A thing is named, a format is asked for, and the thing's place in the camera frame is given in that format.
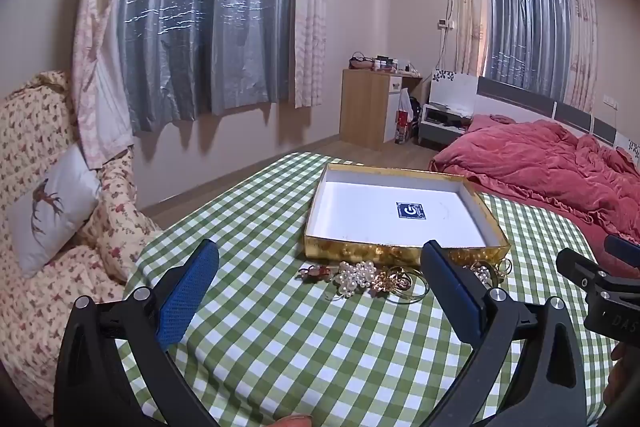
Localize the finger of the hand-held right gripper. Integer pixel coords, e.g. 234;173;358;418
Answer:
603;234;640;268
556;248;609;294

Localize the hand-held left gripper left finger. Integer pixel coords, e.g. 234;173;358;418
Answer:
52;238;221;427

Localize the pearl cluster brooch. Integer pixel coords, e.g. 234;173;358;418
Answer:
334;260;377;299

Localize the red quilt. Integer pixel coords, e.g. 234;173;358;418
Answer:
429;114;640;278

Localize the red paper bag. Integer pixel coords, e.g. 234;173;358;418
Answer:
394;109;412;144

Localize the person's right hand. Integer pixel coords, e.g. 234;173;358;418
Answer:
604;339;640;409

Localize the gold flower brooch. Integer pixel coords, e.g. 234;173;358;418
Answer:
370;269;412;295

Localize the grey and white headboard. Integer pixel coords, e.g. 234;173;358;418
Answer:
475;76;640;160

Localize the small pearl ornament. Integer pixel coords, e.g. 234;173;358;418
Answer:
470;261;496;286

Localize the white plastic bag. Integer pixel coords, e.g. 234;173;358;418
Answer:
398;88;416;122

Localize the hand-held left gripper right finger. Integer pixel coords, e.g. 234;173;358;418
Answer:
421;239;590;427

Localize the blue square sticker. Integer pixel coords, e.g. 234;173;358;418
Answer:
396;202;426;221

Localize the floral sofa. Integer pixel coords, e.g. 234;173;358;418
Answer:
0;71;166;423

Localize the green checked tablecloth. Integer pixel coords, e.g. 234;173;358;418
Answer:
116;152;618;427

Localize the pink floral curtain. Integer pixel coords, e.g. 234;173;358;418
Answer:
294;0;329;109
562;0;599;115
456;0;488;78
72;0;151;172

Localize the gold bangle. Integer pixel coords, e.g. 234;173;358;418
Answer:
385;264;431;304

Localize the gold box with white inside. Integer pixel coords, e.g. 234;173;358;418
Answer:
302;163;512;269

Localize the white nightstand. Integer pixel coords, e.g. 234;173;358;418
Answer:
417;103;473;148

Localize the wooden cabinet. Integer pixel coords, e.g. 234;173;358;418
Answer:
341;68;423;151

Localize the red brooch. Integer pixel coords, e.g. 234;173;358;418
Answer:
299;265;333;284

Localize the white board with flower print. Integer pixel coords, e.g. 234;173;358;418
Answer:
427;69;478;118

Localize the grey cushion with deer print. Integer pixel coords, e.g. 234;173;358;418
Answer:
7;143;103;279

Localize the blue-grey shiny curtain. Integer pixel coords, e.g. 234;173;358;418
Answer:
482;0;571;102
117;0;301;132

